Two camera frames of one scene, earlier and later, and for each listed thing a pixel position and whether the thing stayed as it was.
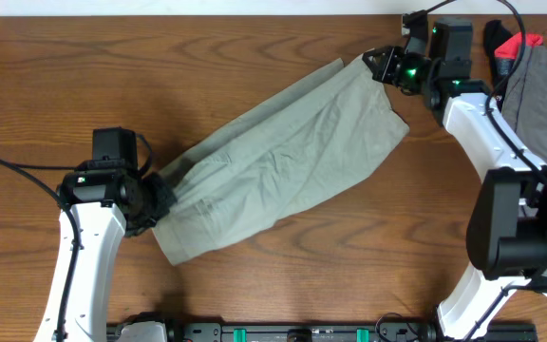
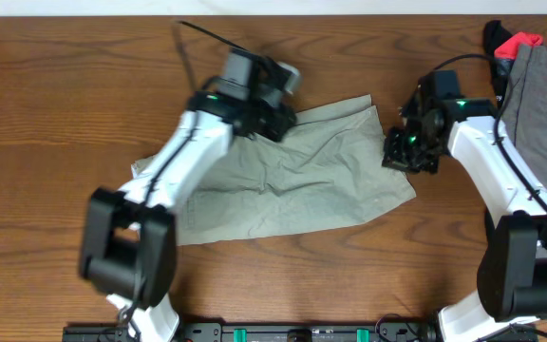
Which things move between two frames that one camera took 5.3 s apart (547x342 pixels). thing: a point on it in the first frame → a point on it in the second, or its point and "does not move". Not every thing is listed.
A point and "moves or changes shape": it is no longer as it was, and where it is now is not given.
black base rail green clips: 330,332 does not move
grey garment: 539,104 does not move
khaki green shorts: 321,122 moves or changes shape
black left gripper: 158,200 → 271,122
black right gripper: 385,72 → 392,156
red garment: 510,48 does not move
